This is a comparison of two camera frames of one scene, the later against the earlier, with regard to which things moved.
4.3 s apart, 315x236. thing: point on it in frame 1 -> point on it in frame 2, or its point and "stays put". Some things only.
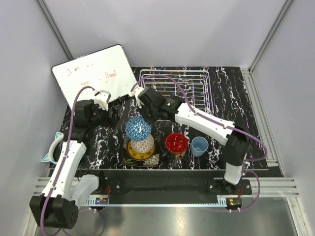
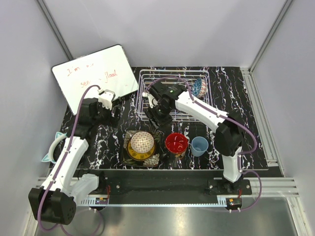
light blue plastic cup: x=199 y=145 stays put
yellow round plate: x=140 y=156 stays put
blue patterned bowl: x=138 y=129 -> x=197 y=87
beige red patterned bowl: x=142 y=146 stays put
